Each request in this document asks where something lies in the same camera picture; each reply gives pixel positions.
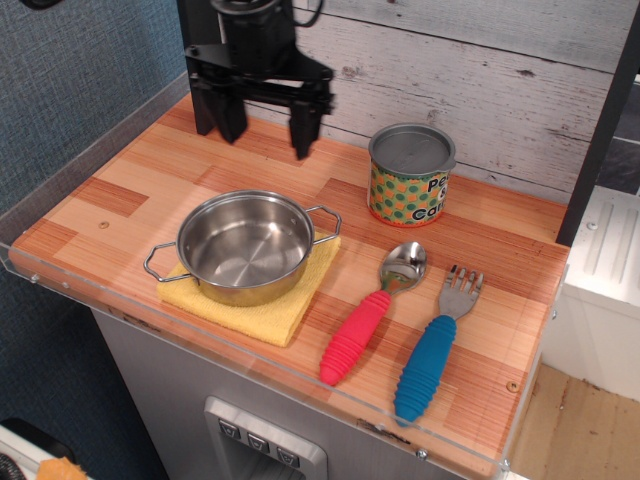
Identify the dark grey post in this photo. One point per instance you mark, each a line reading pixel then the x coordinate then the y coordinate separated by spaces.
pixel 611 112
pixel 199 25

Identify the dark grey right post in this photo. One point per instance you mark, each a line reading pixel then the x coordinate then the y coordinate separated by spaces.
pixel 611 112

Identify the orange plush object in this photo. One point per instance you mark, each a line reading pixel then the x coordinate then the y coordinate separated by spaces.
pixel 60 469

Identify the yellow folded cloth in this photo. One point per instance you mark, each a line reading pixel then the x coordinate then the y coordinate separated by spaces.
pixel 274 322

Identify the grey toy kitchen cabinet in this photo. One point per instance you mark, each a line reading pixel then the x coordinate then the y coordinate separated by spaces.
pixel 169 384

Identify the red handled metal spoon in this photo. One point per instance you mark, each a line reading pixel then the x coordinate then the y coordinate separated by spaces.
pixel 403 268

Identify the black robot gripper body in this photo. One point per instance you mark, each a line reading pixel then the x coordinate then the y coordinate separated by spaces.
pixel 258 59

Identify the blue handled metal fork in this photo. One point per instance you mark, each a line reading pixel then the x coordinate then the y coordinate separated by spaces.
pixel 420 378

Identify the silver dispenser button panel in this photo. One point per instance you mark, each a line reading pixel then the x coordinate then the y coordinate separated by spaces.
pixel 249 447

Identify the dark grey left post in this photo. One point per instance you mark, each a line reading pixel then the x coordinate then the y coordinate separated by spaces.
pixel 199 25

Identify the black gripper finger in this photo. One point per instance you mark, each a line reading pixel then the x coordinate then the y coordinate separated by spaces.
pixel 228 114
pixel 304 125

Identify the stainless steel pot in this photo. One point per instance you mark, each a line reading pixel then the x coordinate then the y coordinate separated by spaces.
pixel 248 247

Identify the peas and carrots toy can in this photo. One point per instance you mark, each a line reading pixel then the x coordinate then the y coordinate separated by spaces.
pixel 411 165

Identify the clear acrylic guard rail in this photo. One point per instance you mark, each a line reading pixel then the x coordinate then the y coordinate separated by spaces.
pixel 91 246

